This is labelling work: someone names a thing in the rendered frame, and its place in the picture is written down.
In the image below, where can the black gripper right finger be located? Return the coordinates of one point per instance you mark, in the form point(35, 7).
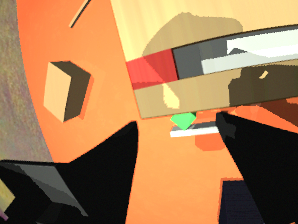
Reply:
point(267, 158)

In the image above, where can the small green block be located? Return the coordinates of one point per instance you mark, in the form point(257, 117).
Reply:
point(184, 121)

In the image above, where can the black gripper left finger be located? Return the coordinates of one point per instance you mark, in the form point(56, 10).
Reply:
point(97, 184)

